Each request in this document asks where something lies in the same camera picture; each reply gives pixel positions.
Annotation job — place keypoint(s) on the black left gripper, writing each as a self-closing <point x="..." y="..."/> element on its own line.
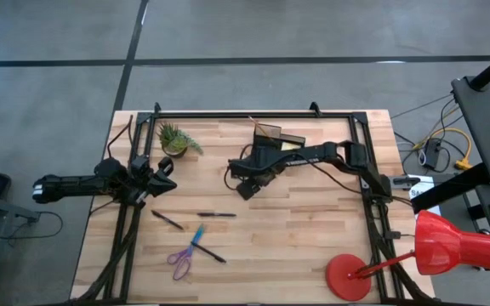
<point x="139" y="189"/>

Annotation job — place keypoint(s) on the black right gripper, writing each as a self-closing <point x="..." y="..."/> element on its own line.
<point x="255" y="168"/>

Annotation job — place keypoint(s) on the black pen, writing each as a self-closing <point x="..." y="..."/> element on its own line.
<point x="167" y="220"/>
<point x="216" y="214"/>
<point x="208" y="251"/>

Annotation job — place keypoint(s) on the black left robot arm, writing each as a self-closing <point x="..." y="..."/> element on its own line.
<point x="70" y="187"/>

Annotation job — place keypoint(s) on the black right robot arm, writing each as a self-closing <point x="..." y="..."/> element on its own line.
<point x="309" y="157"/>

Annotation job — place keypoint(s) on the black mesh desk organizer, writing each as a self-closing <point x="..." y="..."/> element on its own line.
<point x="270" y="131"/>

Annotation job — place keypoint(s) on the potted succulent plant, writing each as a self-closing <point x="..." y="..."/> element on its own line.
<point x="174" y="142"/>

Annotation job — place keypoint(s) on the purple and blue scissors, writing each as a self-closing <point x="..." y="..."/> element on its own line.
<point x="189" y="251"/>

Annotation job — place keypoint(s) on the white paper sheet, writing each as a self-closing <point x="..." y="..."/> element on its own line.
<point x="417" y="187"/>

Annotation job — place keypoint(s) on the black power adapter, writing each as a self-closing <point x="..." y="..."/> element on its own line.
<point x="431" y="154"/>

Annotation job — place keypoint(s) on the black stand foot bar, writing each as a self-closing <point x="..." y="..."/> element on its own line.
<point x="453" y="187"/>

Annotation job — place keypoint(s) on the red desk lamp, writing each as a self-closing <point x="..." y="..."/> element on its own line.
<point x="453" y="248"/>

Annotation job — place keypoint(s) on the grey side table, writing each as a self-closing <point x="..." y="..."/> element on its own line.
<point x="487" y="127"/>

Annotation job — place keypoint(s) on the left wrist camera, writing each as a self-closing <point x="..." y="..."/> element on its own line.
<point x="165" y="166"/>

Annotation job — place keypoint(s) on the black aluminium frame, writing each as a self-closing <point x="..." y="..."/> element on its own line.
<point x="211" y="115"/>

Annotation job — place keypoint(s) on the black frame corner brace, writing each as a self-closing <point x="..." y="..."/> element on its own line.
<point x="156" y="107"/>
<point x="314" y="108"/>

